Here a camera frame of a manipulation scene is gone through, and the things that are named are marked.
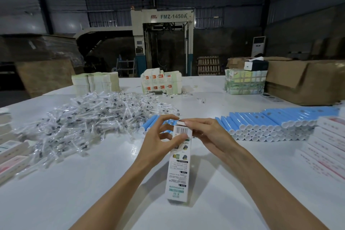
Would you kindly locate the person's right forearm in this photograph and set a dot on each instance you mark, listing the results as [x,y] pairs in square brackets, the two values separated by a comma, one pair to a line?
[272,192]

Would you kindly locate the person's right hand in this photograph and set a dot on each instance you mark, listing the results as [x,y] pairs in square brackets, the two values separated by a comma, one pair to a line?
[218,138]

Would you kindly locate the stack of pale paper leaflets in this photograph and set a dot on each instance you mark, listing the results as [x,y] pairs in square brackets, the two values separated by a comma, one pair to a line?
[94,83]

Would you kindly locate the blue metal step frame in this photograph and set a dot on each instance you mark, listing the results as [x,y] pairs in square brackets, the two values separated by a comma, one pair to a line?
[125,66]

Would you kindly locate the stack of white pink-print boxes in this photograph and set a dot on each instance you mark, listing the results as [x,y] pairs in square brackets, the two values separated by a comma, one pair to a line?
[326,146]
[12,154]

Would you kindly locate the person's left thumb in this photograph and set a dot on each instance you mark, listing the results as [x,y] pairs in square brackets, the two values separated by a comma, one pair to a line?
[175,137]

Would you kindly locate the wrapped pallet of cardboard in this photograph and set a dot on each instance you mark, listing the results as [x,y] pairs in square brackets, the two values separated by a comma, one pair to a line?
[35,48]

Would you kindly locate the dark blue white box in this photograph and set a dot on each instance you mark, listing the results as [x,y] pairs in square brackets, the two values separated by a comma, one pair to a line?
[256,65]

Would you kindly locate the white standing air conditioner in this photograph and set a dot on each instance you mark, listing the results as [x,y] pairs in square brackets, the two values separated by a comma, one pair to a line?
[258,46]

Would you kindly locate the beige industrial laminating machine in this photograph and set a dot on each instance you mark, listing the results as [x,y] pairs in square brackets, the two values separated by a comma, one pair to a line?
[164,38]

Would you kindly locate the white tray with dark holes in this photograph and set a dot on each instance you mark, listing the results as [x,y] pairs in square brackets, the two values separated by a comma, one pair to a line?
[272,98]

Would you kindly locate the pile of clear wrapped brush heads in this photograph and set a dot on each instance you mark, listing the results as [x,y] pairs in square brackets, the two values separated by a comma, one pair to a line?
[89,122]

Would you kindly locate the white printed product box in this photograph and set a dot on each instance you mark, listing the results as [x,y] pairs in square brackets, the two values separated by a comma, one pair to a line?
[178,173]

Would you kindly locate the person's left hand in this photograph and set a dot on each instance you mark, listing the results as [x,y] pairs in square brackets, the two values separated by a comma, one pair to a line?
[151,146]

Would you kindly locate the stack of wooden pallets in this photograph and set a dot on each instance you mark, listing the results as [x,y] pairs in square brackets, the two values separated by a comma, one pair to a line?
[208,65]

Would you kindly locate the person's right thumb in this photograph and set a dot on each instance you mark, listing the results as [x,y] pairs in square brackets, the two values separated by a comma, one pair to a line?
[200,133]

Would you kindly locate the loose clear wrapped brush head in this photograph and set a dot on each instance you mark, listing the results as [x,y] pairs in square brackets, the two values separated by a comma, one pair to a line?
[200,100]

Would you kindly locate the small brown cardboard box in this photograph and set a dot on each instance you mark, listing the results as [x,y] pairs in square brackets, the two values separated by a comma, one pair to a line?
[235,63]

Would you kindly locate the leaning brown cardboard sheets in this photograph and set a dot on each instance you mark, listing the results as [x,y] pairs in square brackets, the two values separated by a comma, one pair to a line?
[45,76]

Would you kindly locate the large brown cardboard box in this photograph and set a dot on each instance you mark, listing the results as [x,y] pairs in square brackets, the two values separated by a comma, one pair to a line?
[307,81]

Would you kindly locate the stack of flat red-print cartons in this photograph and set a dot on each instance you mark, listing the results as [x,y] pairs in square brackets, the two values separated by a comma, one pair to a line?
[161,81]

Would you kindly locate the person's left forearm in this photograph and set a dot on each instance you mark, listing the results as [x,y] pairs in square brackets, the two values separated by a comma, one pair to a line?
[118,197]

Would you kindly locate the stack of blue white-capped tubes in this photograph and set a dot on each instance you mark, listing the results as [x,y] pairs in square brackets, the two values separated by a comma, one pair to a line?
[151,124]
[277,123]

